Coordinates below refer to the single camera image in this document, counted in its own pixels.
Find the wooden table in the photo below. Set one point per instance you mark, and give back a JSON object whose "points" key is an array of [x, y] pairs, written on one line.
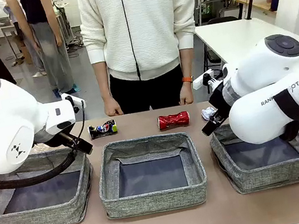
{"points": [[255, 3]]}

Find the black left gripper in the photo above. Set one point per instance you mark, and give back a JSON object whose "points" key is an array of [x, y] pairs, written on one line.
{"points": [[54, 141]]}

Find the bystander in grey trousers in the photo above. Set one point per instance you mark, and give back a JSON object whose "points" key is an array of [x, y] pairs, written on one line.
{"points": [[50, 48]]}

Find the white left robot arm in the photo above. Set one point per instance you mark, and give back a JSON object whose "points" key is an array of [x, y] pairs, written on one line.
{"points": [[3, 128]]}

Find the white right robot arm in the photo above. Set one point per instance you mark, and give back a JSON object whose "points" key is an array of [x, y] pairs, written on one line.
{"points": [[266, 109]]}

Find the person in white sweater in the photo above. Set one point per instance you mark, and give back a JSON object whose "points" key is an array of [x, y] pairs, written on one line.
{"points": [[153, 31]]}

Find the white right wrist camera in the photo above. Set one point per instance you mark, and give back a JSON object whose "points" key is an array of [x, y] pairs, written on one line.
{"points": [[200, 81]]}

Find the grey fabric basket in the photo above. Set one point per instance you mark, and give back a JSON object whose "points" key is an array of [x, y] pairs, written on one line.
{"points": [[277, 175], [155, 200], [40, 216]]}

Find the crushed red cola can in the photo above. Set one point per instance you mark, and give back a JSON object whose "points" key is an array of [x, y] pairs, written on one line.
{"points": [[174, 120]]}

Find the orange wrist watch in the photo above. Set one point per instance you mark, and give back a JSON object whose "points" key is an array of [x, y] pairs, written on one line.
{"points": [[187, 79]]}

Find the person's left hand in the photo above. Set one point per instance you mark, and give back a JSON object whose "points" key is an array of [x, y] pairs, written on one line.
{"points": [[186, 94]]}

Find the black chair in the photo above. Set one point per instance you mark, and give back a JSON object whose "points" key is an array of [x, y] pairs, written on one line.
{"points": [[221, 19]]}

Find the person's left forearm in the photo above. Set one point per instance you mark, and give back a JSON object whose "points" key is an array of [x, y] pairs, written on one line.
{"points": [[185, 62]]}

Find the person's right hand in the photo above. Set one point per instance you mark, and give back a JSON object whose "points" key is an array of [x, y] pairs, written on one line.
{"points": [[112, 106]]}

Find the white paper ball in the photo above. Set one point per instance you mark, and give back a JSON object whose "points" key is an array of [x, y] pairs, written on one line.
{"points": [[208, 113]]}

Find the large white table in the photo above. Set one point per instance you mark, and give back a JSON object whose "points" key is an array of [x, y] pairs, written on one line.
{"points": [[240, 36]]}

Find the person's right forearm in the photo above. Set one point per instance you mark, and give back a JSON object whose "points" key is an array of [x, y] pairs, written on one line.
{"points": [[103, 82]]}

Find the crushed black Pepsi can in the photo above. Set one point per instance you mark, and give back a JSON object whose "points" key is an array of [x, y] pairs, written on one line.
{"points": [[102, 130]]}

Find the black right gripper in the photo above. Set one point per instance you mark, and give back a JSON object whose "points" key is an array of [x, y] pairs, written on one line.
{"points": [[220, 100]]}

